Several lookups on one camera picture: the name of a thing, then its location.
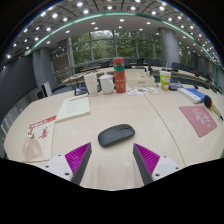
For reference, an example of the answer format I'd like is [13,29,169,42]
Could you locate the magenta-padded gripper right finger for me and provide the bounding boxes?
[132,142,183,187]

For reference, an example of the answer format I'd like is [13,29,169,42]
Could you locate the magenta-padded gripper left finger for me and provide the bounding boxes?
[42,142,93,186]

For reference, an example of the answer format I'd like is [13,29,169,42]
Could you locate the black computer mouse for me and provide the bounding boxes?
[97,123,136,148]

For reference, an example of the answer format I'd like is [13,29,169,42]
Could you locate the pink mouse pad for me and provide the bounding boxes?
[178,105,218,138]

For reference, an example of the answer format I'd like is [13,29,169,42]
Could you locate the red and white brochure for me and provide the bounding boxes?
[20,114,58,164]

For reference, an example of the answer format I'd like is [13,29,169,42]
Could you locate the cream paper with red header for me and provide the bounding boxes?
[55,95,91,123]

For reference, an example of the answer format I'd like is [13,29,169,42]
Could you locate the black gooseneck microphone console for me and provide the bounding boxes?
[73,78,101,96]
[168,81,184,92]

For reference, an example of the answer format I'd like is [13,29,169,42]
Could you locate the colourful sticker sheet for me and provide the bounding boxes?
[126,86,160,97]

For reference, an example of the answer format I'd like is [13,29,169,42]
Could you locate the white standing panel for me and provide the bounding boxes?
[41,81,53,98]

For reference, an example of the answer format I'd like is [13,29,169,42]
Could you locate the blue and white book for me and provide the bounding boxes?
[176,87,207,104]

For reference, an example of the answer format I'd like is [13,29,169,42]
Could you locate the white lidded mug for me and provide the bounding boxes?
[98,73,115,96]

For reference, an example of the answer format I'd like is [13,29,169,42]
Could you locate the long curved conference table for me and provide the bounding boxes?
[61,64,221,93]

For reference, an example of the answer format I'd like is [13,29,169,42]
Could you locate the white cardboard box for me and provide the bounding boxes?
[124,68,157,89]

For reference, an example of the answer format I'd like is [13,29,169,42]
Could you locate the green-printed paper cup with straw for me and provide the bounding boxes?
[159,62,172,91]

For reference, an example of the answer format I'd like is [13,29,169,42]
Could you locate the red bottle with green band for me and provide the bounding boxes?
[112,56,127,94]

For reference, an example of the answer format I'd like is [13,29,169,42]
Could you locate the dark office chairs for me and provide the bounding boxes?
[86,58,221,94]

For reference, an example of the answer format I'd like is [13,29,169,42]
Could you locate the ceiling lights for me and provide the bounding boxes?
[3,0,221,68]

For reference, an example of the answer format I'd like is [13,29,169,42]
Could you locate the black microphone with yellow ring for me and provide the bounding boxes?
[203,94,224,122]

